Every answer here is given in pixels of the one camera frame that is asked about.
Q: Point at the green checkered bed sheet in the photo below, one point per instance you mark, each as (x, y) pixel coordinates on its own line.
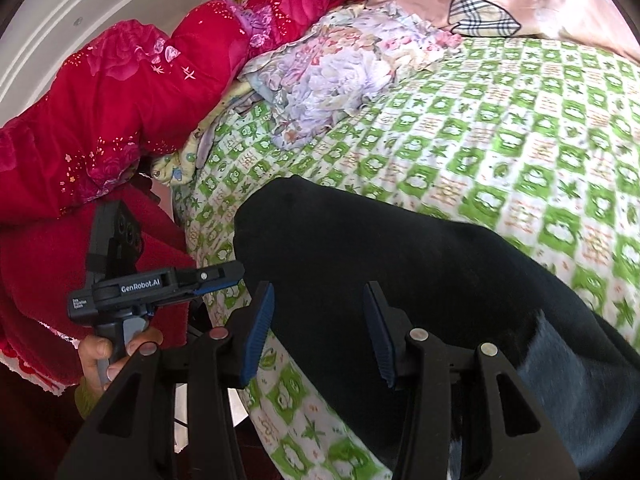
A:
(535, 139)

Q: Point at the left hand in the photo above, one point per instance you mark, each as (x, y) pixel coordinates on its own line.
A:
(94, 350)

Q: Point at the red floral quilt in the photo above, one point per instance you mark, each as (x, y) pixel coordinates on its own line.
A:
(132, 92)

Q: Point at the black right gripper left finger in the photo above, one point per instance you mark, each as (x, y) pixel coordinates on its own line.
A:
(130, 432)

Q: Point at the black pants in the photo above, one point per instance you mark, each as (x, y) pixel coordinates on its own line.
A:
(464, 284)

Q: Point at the yellow patterned cloth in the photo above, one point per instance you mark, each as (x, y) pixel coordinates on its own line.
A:
(179, 167)

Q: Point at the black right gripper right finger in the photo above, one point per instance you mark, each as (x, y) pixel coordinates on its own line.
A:
(451, 392)

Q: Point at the floral lilac pillow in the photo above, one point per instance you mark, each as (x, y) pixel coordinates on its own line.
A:
(347, 59)

